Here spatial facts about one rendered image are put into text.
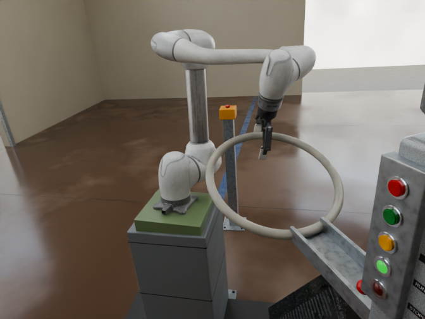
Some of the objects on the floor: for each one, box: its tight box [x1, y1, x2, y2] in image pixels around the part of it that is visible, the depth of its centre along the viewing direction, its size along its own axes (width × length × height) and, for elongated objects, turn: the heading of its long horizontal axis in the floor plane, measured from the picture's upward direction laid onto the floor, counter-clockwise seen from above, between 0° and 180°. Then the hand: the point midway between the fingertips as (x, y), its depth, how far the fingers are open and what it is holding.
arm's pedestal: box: [127, 192, 237, 319], centre depth 185 cm, size 50×50×80 cm
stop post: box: [219, 105, 246, 231], centre depth 266 cm, size 20×20×109 cm
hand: (259, 145), depth 134 cm, fingers open, 13 cm apart
